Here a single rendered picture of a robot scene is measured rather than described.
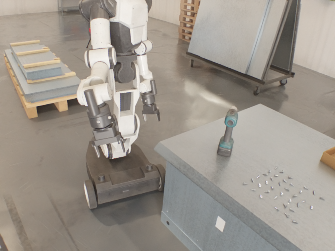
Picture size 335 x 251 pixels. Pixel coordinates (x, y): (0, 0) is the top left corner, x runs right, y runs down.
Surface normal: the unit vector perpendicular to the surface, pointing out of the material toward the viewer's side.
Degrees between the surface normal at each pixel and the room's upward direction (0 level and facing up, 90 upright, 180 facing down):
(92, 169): 0
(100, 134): 83
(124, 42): 95
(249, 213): 68
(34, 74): 90
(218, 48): 78
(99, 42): 57
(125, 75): 87
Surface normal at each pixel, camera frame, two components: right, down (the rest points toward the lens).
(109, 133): 0.05, 0.37
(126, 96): 0.40, 0.59
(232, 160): 0.07, -0.87
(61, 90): 0.57, 0.43
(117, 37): -0.37, 0.56
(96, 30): 0.00, -0.07
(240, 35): -0.75, 0.07
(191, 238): -0.78, 0.25
